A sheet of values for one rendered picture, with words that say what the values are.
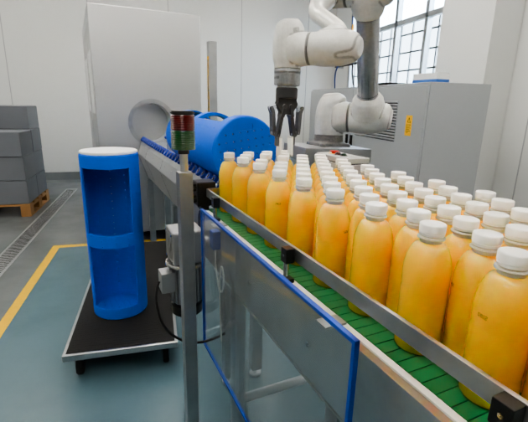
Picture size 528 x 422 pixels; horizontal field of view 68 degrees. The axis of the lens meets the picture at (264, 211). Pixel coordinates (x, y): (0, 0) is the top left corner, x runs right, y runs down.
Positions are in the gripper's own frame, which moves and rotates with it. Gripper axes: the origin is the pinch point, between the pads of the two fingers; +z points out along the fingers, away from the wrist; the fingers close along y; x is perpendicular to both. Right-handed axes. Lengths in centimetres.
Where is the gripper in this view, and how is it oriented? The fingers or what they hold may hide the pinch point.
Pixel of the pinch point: (284, 146)
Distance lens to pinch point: 141.7
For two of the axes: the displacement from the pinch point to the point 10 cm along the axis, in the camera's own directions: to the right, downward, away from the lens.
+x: 4.2, 2.5, -8.7
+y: -9.1, 0.9, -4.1
